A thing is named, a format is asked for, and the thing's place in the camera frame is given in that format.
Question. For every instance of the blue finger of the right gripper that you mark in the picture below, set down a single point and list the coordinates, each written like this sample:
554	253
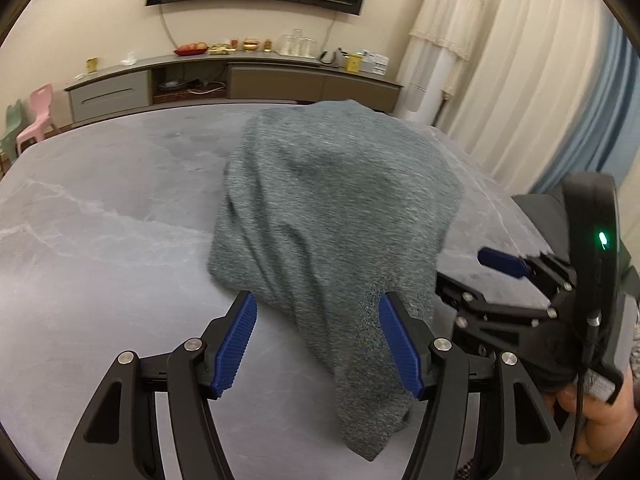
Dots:
515	267

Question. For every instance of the green plastic chair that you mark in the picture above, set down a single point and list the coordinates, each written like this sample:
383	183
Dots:
16	122

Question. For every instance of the small yellow cup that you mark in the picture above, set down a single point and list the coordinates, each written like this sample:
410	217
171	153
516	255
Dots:
92	65

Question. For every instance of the gold ornaments on cabinet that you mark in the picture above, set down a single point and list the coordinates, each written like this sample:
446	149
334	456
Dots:
248	45

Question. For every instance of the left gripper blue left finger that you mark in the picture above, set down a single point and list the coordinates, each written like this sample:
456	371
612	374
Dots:
117	436

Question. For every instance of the long grey tv cabinet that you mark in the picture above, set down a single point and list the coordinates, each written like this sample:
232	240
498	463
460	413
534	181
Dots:
173	80

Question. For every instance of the grey knit garment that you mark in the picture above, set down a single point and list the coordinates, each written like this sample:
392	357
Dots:
326	208

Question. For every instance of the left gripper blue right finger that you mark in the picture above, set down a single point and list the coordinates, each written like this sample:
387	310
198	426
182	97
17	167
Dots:
517	436

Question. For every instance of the clear glass cups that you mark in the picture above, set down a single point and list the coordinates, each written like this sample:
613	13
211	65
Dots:
296	45

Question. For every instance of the yellow box on cabinet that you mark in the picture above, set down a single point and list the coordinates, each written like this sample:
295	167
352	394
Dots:
353	62

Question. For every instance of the red fruit plate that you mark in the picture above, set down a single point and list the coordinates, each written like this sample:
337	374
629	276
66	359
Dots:
191	49

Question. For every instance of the cream window curtain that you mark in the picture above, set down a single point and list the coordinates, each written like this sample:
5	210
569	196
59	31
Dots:
532	65

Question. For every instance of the blue window curtain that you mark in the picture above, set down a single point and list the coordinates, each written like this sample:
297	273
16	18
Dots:
604	136

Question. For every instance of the pink plastic chair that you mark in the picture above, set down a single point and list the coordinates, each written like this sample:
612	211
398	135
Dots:
40	101

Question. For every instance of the person's right hand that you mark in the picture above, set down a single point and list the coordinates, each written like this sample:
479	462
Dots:
607	425

